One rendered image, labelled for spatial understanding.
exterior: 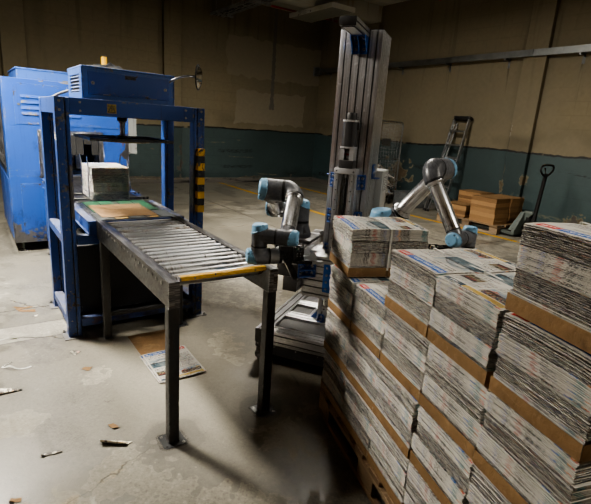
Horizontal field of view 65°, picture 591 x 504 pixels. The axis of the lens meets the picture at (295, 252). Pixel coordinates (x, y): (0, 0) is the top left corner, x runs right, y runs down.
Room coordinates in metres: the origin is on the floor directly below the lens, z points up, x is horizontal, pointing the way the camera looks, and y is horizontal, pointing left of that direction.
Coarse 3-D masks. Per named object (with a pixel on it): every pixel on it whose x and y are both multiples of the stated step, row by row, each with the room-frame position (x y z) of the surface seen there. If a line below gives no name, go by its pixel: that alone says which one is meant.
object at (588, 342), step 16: (512, 304) 1.08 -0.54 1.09; (528, 304) 1.03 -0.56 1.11; (528, 320) 1.02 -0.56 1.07; (544, 320) 0.98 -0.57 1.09; (560, 320) 0.94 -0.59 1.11; (560, 336) 0.94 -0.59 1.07; (576, 336) 0.90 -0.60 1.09; (496, 384) 1.08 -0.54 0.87; (512, 400) 1.02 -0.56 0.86; (528, 416) 0.97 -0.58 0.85; (544, 416) 0.93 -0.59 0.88; (544, 432) 0.92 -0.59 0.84; (560, 432) 0.88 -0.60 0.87; (576, 448) 0.84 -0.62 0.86; (480, 464) 1.07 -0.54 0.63; (496, 480) 1.01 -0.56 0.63; (512, 496) 0.96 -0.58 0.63
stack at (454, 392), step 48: (336, 288) 2.12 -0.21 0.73; (384, 288) 1.89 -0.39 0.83; (336, 336) 2.06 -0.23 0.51; (384, 336) 1.65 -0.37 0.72; (336, 384) 2.03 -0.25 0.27; (384, 384) 1.59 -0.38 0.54; (432, 384) 1.33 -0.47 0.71; (480, 384) 1.14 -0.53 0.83; (336, 432) 1.99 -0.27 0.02; (384, 432) 1.56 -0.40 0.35; (432, 432) 1.29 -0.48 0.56
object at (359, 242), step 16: (336, 224) 2.20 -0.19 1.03; (352, 224) 2.08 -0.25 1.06; (368, 224) 2.10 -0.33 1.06; (336, 240) 2.20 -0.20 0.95; (352, 240) 1.98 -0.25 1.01; (368, 240) 2.01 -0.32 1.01; (384, 240) 2.02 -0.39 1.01; (336, 256) 2.17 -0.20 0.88; (352, 256) 1.99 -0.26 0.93; (368, 256) 2.01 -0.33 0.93
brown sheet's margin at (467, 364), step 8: (432, 336) 1.36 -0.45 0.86; (440, 336) 1.32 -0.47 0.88; (440, 344) 1.32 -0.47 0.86; (448, 344) 1.28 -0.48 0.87; (448, 352) 1.27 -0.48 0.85; (456, 352) 1.24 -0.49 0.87; (456, 360) 1.24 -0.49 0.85; (464, 360) 1.20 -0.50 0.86; (464, 368) 1.20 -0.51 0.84; (472, 368) 1.17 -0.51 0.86; (480, 368) 1.14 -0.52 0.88; (480, 376) 1.13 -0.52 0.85; (488, 376) 1.12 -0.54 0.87; (488, 384) 1.12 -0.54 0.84
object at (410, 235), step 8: (392, 224) 2.15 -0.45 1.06; (400, 224) 2.16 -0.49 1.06; (408, 224) 2.16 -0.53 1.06; (416, 224) 2.18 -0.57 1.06; (400, 232) 2.04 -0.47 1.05; (408, 232) 2.05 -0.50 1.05; (416, 232) 2.06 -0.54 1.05; (424, 232) 2.07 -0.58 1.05; (400, 240) 2.04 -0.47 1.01; (408, 240) 2.05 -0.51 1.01; (416, 240) 2.06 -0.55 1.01; (424, 240) 2.07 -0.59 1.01; (400, 248) 2.04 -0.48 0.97; (408, 248) 2.05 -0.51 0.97; (416, 248) 2.06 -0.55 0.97; (424, 248) 2.07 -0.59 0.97
